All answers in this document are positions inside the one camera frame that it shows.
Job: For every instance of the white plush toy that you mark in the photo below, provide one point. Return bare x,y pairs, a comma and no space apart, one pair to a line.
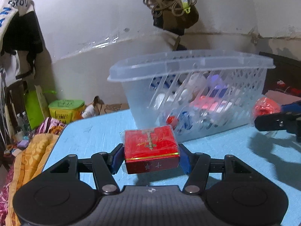
196,85

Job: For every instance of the red box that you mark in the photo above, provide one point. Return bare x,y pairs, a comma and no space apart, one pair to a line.
150,150

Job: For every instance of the dark wooden board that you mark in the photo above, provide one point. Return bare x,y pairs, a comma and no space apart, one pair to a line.
285,77

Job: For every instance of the translucent plastic basket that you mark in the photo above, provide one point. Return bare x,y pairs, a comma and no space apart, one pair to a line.
153,84

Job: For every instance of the white lettered hanging garment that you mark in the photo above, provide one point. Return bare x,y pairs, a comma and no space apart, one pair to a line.
9,8

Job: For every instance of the green shopping bag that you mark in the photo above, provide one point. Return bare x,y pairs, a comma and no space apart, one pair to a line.
37,107

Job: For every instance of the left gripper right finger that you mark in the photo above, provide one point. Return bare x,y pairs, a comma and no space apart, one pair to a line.
196,166

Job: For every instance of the pink cloth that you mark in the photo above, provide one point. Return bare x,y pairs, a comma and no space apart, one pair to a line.
281,98

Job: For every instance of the green yellow container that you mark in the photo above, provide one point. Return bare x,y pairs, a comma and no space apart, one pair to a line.
67,110

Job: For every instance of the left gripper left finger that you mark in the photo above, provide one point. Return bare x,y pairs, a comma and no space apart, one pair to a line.
104,166

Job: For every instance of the brown paper bag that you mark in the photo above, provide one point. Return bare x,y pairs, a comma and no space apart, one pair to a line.
101,108

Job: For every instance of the red wrapped ball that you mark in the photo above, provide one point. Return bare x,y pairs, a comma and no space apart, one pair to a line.
265,106

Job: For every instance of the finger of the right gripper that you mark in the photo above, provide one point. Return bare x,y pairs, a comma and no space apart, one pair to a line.
294,107
290,122

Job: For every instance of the black hanging garment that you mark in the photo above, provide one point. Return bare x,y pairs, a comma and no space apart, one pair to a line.
23,35

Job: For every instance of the small plastic bottle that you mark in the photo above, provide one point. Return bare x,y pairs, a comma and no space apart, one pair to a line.
181,123

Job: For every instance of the orange patterned blanket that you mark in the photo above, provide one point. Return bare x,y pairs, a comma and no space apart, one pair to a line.
27,165

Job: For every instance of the purple box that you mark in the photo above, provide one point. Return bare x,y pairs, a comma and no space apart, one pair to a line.
217,86

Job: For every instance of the brown hanging bag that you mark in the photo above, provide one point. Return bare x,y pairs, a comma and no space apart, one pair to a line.
174,16

